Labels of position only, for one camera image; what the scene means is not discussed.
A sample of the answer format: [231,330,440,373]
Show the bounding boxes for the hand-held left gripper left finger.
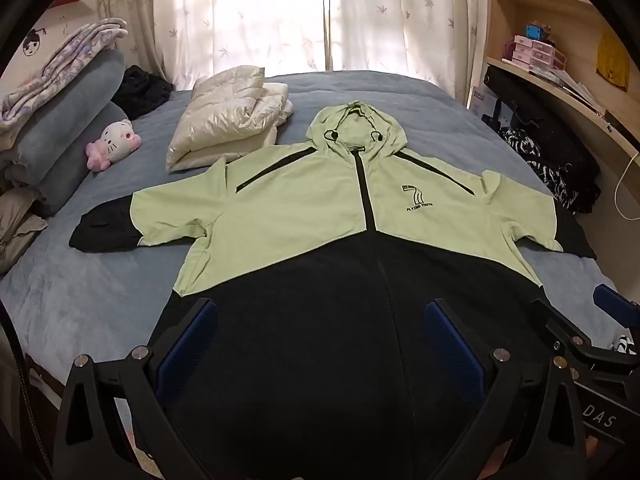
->
[52,297,236,480]

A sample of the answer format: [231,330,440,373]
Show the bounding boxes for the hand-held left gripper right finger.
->
[424,297,588,480]

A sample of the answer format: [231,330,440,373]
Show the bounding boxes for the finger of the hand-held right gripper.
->
[594,284,640,323]
[530,299,597,361]

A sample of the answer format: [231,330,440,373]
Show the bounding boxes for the green and black hooded jacket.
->
[68,101,598,480]

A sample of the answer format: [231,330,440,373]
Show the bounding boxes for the black and white patterned cloth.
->
[500,127,576,208]

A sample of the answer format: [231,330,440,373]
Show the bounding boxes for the black bag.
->
[482,65,601,213]

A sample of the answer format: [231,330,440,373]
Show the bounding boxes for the beige crumpled cloth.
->
[0,187,49,273]

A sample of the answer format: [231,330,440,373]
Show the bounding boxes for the loose white papers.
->
[547,67,608,111]

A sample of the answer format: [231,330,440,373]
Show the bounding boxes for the white and pink cat plush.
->
[85,118,142,173]

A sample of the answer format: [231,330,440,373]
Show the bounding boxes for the cream folded puffer jacket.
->
[165,66,294,173]

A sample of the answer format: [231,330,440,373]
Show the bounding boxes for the white and blue carton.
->
[470,82,516,126]

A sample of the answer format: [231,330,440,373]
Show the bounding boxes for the yellow paper note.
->
[597,30,631,92]

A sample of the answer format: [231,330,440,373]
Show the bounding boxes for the stack of pink boxes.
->
[510,35,568,71]

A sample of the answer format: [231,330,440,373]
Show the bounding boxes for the black crumpled clothing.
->
[111,65,174,121]

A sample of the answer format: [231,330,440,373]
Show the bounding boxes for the wooden shelf unit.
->
[467,0,640,221]

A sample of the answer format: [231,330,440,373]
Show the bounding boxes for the floral folded blanket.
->
[0,18,129,133]

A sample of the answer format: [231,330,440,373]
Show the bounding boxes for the white cable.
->
[614,152,640,221]

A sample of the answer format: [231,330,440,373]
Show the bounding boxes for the black cable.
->
[0,305,31,461]

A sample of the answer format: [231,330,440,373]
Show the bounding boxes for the cartoon face wall sticker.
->
[22,27,48,58]

